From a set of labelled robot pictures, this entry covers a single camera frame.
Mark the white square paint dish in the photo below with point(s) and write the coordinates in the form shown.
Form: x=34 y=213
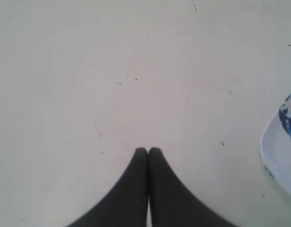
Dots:
x=275 y=147

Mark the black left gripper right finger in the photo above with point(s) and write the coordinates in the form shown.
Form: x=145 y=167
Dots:
x=171 y=203

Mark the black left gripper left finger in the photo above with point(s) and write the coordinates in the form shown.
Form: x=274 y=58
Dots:
x=126 y=204

